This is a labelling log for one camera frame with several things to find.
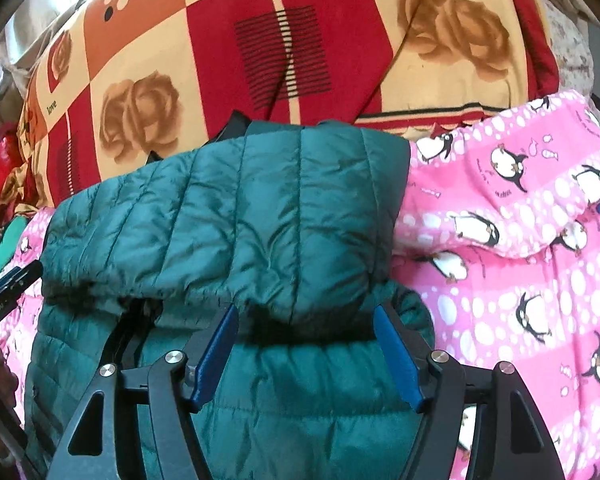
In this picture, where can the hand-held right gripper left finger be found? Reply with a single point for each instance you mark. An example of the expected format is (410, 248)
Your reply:
(215, 355)

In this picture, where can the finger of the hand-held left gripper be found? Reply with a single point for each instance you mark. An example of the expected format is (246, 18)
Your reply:
(22, 275)

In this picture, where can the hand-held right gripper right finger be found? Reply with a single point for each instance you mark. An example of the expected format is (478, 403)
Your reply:
(397, 355)

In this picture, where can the green puffer jacket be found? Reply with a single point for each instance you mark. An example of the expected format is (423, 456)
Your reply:
(260, 220)

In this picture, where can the green cloth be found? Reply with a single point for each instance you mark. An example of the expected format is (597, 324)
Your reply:
(2, 252)

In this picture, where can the red cloth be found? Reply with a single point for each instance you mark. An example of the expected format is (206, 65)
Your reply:
(2, 170)

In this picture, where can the pink penguin printed blanket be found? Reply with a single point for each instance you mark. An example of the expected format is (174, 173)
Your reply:
(505, 270)

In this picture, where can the pale crumpled cloth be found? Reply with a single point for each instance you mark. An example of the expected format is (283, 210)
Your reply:
(25, 45)

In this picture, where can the red orange rose printed blanket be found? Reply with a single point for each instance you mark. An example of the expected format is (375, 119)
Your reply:
(330, 60)

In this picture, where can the beige floral cloth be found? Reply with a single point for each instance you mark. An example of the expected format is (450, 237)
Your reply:
(565, 45)

